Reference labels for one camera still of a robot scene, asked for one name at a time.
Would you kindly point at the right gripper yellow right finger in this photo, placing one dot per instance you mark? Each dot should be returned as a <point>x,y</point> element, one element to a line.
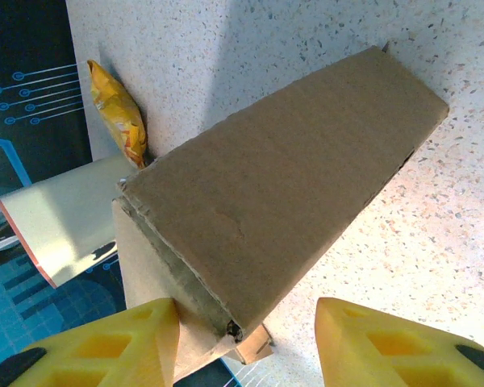
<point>387,354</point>

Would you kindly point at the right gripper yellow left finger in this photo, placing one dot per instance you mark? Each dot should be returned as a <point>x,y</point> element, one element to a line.
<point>125,354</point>

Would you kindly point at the brown cardboard box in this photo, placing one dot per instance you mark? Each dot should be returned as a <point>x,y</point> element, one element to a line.
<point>286,181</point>

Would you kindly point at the cream knife block pink top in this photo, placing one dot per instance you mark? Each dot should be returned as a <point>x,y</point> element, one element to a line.
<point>64,209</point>

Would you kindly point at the yellow snack bag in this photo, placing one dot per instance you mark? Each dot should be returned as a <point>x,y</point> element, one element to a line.
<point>117,109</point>

